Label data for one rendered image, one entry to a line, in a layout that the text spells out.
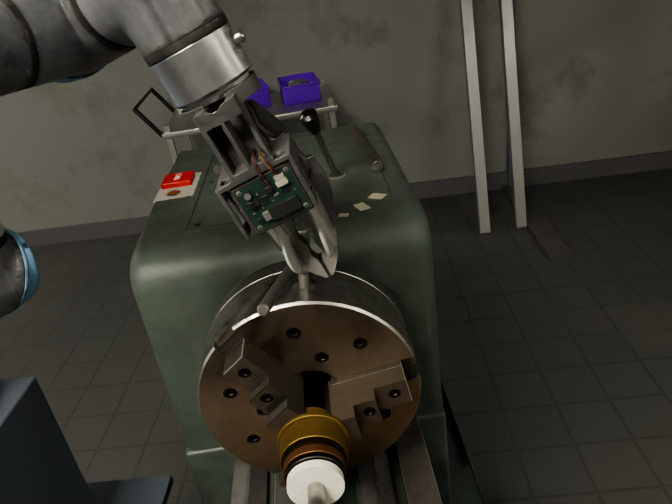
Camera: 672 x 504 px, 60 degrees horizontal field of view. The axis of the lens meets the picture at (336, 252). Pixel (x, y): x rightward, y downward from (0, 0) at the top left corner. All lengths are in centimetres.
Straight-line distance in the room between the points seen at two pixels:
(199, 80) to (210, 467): 82
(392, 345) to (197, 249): 34
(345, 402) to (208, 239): 34
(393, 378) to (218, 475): 49
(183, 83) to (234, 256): 47
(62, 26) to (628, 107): 404
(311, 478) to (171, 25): 50
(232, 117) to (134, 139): 374
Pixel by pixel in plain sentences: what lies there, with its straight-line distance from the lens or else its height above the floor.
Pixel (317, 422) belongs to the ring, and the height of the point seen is 112.
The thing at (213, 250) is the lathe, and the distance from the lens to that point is 92.
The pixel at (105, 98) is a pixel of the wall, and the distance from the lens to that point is 420.
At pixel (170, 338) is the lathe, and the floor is 111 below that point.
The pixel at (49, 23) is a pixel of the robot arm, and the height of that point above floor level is 161.
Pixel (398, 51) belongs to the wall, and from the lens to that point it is 388.
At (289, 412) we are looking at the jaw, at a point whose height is 113.
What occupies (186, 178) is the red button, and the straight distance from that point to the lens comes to 121.
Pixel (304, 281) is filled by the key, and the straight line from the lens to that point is 78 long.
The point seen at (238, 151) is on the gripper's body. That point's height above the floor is 150.
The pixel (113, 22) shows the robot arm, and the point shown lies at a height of 160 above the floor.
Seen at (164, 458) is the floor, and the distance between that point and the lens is 245.
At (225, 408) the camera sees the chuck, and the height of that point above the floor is 108.
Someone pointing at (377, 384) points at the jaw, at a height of 111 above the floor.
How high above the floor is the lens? 163
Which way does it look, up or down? 27 degrees down
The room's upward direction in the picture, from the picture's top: 9 degrees counter-clockwise
